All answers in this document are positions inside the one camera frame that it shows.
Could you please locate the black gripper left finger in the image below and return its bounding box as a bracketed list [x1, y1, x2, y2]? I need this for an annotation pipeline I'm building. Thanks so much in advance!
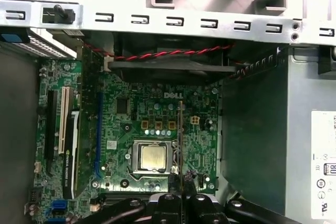
[101, 173, 182, 224]

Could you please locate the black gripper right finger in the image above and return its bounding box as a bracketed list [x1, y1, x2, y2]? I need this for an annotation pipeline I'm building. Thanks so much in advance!
[183, 170, 295, 224]

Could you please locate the green RAM stick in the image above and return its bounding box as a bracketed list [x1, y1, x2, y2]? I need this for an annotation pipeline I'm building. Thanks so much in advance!
[177, 100, 185, 201]

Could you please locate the black RAM slot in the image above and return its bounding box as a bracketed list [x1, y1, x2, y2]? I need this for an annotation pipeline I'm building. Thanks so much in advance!
[103, 191, 171, 201]

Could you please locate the thin metal locking lever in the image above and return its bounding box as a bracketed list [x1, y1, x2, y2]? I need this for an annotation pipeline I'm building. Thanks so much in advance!
[125, 172, 173, 183]

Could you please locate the silver CPU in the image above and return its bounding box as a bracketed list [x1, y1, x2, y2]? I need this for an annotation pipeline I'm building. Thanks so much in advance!
[141, 145, 166, 171]

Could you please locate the metal socket cover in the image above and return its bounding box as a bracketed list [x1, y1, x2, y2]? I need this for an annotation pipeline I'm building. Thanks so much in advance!
[132, 139, 174, 175]

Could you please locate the grey power supply unit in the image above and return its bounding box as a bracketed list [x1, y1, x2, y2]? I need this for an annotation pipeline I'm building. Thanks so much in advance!
[220, 47, 336, 224]

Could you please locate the green motherboard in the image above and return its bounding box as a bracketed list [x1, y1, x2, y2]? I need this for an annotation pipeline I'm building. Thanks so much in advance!
[36, 58, 221, 224]

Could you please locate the black graphics card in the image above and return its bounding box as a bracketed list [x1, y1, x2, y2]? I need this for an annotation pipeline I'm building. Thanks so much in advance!
[62, 45, 86, 196]

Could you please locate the black expansion slot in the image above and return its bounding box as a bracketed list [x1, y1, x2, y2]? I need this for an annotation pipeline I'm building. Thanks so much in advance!
[46, 89, 58, 178]

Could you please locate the white expansion slot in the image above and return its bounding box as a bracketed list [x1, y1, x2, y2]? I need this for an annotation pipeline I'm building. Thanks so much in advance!
[58, 86, 67, 154]

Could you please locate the black PC case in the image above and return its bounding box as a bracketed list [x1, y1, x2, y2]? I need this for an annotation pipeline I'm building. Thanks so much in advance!
[0, 0, 336, 224]

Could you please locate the blue plastic latch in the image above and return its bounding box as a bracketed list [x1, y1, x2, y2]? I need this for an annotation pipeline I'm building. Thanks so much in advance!
[0, 33, 22, 44]

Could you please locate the red black twisted wire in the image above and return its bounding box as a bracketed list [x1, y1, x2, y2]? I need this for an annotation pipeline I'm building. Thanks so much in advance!
[83, 40, 253, 79]

